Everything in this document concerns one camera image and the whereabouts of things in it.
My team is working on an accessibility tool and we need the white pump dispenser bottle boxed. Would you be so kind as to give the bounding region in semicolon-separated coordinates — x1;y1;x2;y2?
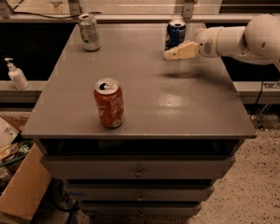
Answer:
5;58;29;90

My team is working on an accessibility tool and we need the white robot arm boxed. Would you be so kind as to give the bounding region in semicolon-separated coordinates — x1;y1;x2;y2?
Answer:
163;14;280;72

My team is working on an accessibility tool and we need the bottom grey drawer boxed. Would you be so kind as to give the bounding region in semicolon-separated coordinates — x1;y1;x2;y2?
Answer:
79;202;202;217

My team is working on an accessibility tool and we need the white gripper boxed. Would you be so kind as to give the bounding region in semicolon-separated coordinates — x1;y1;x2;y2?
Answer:
163;27;222;60

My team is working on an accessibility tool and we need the grey drawer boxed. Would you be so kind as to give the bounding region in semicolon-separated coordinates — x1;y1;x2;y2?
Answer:
65;184;215;202
41;156;235;180
79;202;202;217

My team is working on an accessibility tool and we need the brown cardboard box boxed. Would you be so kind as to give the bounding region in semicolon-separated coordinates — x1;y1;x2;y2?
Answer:
0;110;53;223

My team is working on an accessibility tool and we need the grey drawer cabinet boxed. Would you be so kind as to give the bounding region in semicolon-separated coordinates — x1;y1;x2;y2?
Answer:
21;22;258;217

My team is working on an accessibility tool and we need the middle grey drawer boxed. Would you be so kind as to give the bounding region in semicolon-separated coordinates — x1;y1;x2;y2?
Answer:
65;184;215;202

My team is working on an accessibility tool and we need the red soda can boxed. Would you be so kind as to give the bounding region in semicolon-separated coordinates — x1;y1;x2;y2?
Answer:
94;77;124;128

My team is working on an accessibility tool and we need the silver green soda can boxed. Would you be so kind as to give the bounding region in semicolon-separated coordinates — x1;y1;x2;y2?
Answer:
78;13;101;51

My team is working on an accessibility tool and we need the blue pepsi can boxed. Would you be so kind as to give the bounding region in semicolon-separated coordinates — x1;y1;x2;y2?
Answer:
165;20;187;50

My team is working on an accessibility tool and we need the top grey drawer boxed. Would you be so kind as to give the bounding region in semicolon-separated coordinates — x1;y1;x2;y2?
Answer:
41;156;235;180

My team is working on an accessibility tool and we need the white flat cardboard piece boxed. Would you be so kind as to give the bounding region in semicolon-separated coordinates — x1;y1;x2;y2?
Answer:
0;117;20;148

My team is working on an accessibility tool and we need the black cable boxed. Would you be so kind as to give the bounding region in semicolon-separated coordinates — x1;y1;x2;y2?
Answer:
0;10;103;20

